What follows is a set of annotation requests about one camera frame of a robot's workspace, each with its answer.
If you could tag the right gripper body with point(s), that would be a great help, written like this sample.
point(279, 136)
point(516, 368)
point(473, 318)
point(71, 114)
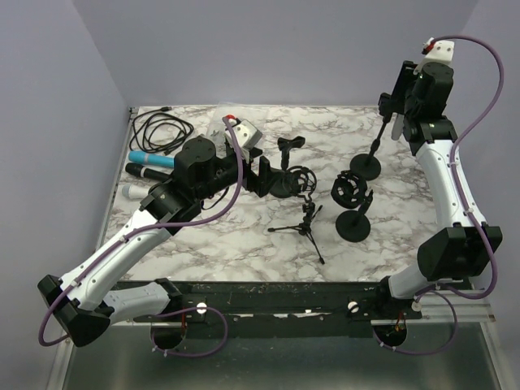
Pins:
point(404, 83)

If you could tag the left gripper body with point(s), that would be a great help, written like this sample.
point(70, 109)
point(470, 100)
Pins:
point(249, 179)

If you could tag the black round-base mic stand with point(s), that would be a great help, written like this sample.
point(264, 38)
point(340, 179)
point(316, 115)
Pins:
point(286, 166)

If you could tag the black tripod shock-mount stand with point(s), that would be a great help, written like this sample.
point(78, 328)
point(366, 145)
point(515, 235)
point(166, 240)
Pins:
point(301, 182)

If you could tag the silver grey microphone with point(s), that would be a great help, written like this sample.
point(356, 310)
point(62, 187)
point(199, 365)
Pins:
point(397, 128)

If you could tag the shock mount round-base stand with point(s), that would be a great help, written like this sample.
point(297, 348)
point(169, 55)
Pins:
point(350, 191)

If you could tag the silver mic clip stand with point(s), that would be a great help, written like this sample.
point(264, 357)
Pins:
point(367, 165)

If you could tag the black microphone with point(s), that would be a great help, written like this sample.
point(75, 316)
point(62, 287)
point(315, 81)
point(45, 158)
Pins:
point(140, 171)

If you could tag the white microphone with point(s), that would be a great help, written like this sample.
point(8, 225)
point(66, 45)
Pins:
point(134, 192)

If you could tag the blue microphone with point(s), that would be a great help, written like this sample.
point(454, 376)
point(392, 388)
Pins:
point(143, 158)

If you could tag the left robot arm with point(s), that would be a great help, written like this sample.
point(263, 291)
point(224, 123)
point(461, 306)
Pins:
point(84, 301)

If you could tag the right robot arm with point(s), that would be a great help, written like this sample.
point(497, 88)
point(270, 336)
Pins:
point(464, 238)

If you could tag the clear plastic screw box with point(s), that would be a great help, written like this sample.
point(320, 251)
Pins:
point(216, 127)

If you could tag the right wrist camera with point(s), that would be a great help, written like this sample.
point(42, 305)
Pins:
point(437, 52)

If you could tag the black mounting rail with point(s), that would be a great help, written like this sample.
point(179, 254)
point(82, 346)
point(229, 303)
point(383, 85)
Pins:
point(284, 310)

